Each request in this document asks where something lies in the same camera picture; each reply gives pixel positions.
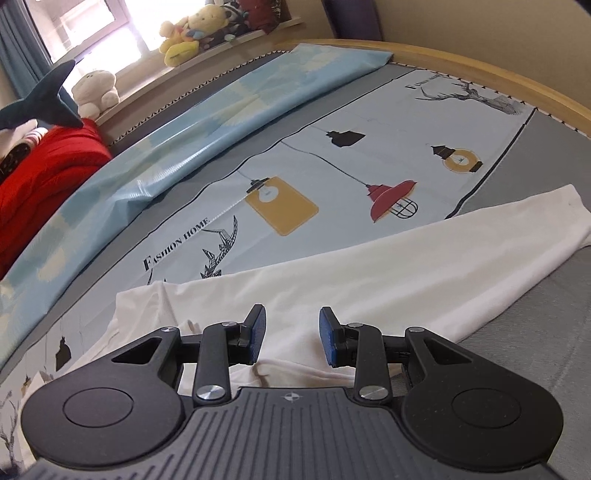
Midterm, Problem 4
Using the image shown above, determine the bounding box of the white long-sleeve shirt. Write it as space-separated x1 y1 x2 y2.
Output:
18 183 591 416

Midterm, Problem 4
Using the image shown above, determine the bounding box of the light blue folded quilt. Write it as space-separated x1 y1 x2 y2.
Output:
1 43 392 361

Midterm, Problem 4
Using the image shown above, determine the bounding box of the dark blue box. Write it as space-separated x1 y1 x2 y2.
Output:
322 0 383 41

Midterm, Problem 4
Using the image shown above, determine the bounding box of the white plush toy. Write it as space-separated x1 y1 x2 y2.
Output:
71 70 120 120

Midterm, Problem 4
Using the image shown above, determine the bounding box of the red knitted blanket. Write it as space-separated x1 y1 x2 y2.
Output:
1 119 112 275

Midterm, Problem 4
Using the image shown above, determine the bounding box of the printed light blue bed sheet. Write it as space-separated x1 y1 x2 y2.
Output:
1 65 590 475

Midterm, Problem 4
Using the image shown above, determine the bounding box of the stack of folded clothes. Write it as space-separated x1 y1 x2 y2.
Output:
0 120 48 183

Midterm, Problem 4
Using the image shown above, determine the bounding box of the blue window curtain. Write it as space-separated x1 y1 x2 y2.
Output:
0 0 52 98

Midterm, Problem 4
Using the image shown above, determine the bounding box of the wooden bed frame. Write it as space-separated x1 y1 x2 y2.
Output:
305 39 591 137

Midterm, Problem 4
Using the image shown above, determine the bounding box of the yellow plush toy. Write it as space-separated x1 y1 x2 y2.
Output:
158 4 229 68

